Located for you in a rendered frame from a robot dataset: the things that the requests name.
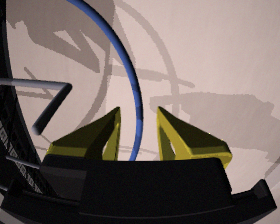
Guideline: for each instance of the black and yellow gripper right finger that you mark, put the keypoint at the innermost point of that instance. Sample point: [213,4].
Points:
[188,141]

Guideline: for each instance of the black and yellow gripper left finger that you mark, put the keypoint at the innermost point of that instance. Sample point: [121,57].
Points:
[90,140]

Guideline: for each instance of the blue cable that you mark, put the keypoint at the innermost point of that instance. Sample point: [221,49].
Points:
[112,36]

